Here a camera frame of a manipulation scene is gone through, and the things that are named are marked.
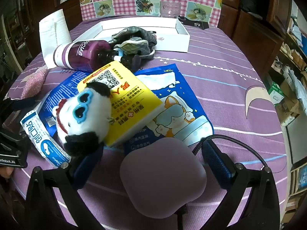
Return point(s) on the person's left hand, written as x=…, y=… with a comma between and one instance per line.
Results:
x=6, y=172

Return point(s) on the pink glitter scrub cloth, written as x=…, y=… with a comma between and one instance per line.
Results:
x=33, y=83

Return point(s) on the dark wooden cabinet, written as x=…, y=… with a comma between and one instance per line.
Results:
x=254, y=36

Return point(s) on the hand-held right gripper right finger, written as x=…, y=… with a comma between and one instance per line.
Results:
x=215, y=163

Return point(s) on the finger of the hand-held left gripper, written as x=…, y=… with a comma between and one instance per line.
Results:
x=14, y=105

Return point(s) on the white cardboard box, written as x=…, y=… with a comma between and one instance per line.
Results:
x=182, y=40

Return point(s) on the panda plush toy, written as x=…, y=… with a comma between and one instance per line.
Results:
x=81, y=122

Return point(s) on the blue cat print packet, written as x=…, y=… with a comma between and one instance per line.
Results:
x=184, y=110

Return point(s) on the green white carton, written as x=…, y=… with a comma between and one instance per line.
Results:
x=275, y=93

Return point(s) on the yellow sponge pack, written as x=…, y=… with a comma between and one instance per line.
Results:
x=134, y=105

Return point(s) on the lavender soft cushion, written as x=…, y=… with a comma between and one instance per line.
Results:
x=163, y=177

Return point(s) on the white paper towel roll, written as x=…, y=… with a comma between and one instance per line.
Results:
x=52, y=33

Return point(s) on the clear glass cup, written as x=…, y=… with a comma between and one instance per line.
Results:
x=170, y=9

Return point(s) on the plain blue packet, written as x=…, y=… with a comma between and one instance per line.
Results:
x=64, y=88

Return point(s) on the purple pump bottle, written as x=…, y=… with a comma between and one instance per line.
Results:
x=76, y=55

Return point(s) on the white blue bandage packet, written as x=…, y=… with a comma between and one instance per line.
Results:
x=36, y=134

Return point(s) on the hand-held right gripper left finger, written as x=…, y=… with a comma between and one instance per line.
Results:
x=89, y=166

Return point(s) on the cluttered storage shelf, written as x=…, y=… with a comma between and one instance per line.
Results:
x=292, y=76

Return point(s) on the purple striped tablecloth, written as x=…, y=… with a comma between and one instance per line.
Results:
x=227, y=76

